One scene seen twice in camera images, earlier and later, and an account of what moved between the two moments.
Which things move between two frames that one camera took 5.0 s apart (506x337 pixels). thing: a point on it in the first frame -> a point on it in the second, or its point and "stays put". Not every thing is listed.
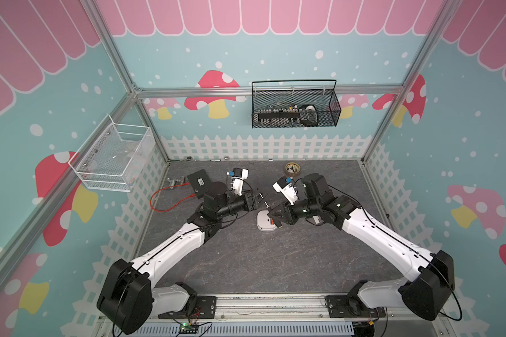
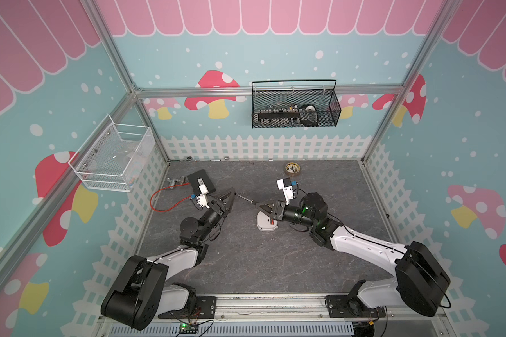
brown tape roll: [292, 168] stays put
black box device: [200, 182] stays put
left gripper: [252, 204] -> [218, 202]
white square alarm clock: [263, 221] stays put
